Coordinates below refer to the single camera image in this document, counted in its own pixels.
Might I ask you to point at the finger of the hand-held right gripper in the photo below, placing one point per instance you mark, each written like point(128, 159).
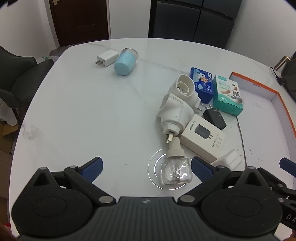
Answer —
point(286, 164)

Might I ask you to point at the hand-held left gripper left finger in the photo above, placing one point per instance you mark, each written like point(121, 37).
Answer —
point(93, 168)

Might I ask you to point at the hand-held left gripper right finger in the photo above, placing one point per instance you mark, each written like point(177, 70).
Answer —
point(200, 169)

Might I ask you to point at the clear glass liquid bottle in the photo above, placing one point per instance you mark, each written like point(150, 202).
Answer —
point(175, 171)

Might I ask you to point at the small white wall charger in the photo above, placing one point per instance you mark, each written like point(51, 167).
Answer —
point(229, 160)

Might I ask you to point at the white charger packaging box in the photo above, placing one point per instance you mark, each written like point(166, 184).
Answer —
point(203, 136)

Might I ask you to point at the black USB wall charger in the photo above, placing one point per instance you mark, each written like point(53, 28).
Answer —
point(215, 118)

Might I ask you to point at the white plug-in mosquito heater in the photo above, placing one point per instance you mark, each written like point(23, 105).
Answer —
point(185, 87)
point(173, 113)

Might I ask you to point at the orange and white cardboard tray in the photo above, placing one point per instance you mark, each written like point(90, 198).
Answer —
point(259, 109)

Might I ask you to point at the teal bandage box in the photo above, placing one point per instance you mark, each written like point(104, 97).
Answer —
point(227, 97)

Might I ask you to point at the light blue plastic bottle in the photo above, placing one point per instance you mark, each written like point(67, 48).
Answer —
point(123, 62)

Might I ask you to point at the white USB wall charger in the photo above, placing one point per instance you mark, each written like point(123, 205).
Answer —
point(107, 58)

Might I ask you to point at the dark air fryer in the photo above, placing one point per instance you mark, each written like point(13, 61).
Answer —
point(290, 71)

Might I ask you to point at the brown cardboard box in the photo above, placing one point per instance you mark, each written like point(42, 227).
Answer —
point(5, 129)

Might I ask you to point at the white plastic bag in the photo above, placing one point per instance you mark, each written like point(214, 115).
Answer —
point(4, 111)

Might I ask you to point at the dark grey chair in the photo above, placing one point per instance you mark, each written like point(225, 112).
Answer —
point(20, 74)

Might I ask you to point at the green and white bag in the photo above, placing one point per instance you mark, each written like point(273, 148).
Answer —
point(45, 59)

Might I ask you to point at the dark brown door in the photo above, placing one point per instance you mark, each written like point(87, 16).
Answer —
point(81, 20)

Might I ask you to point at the black four-door refrigerator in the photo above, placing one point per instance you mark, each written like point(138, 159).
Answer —
point(185, 20)

